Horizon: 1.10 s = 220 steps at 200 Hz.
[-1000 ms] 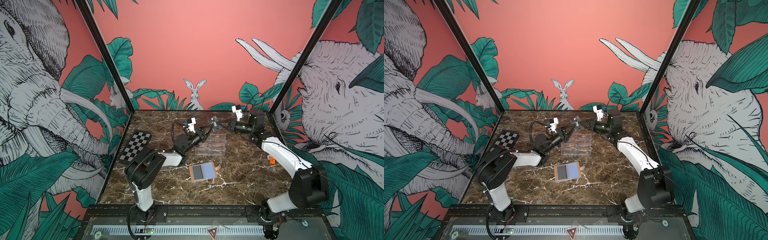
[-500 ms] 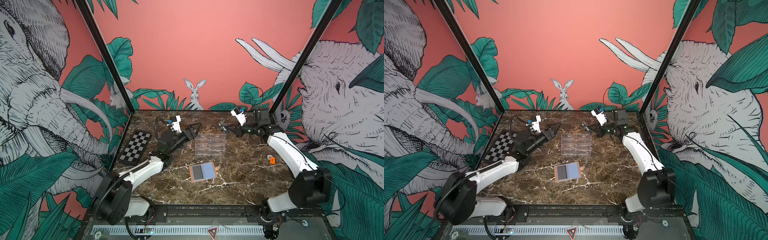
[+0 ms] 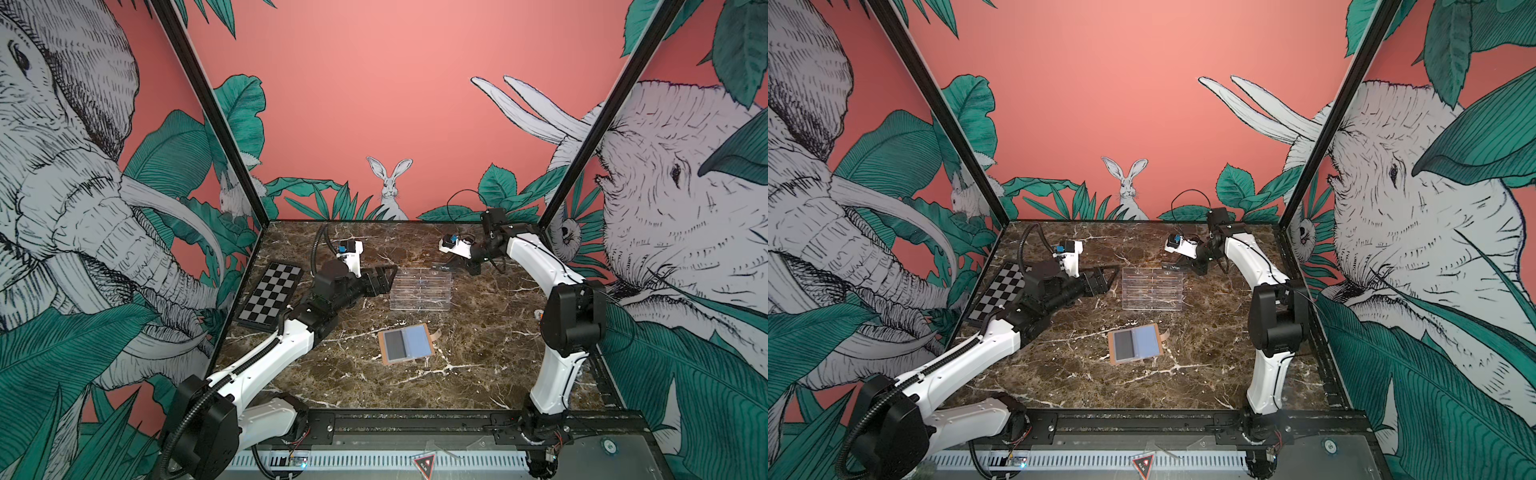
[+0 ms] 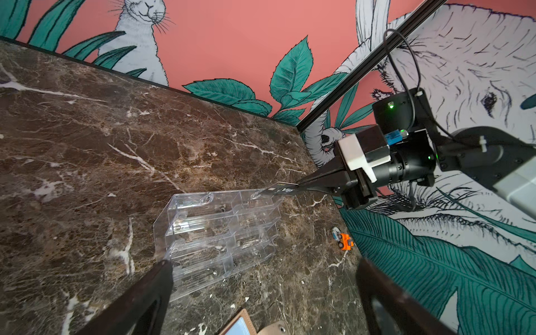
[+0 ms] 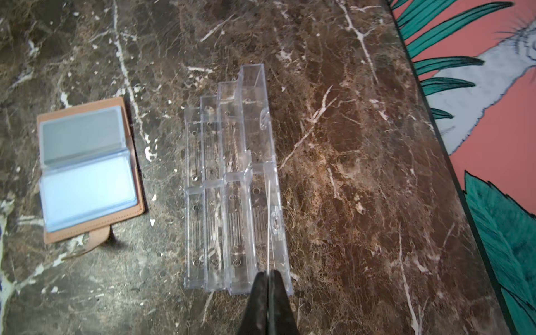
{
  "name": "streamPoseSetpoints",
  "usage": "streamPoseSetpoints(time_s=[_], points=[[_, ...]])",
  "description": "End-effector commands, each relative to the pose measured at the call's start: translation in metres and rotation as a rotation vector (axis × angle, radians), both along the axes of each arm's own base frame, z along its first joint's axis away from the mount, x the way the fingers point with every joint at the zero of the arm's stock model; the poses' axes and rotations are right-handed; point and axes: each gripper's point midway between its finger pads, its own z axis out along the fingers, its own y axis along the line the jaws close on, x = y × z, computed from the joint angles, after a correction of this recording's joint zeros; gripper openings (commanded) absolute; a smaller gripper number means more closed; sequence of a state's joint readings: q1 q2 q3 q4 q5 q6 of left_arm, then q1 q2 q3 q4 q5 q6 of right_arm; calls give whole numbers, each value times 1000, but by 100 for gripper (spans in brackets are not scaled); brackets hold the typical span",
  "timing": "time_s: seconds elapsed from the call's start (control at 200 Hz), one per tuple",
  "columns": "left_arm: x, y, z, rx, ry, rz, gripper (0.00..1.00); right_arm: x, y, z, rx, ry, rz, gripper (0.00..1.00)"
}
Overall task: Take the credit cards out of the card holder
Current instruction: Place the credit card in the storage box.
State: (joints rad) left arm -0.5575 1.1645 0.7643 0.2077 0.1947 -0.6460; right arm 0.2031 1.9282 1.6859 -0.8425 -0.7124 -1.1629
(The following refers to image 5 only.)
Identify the clear plastic organizer box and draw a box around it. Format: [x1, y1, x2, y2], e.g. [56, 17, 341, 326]
[184, 64, 293, 295]

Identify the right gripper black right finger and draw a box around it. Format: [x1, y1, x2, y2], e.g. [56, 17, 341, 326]
[267, 270, 299, 335]

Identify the black VIP card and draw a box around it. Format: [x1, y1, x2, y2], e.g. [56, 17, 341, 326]
[266, 180, 271, 275]

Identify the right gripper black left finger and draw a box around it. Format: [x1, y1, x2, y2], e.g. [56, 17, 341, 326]
[237, 272, 268, 335]

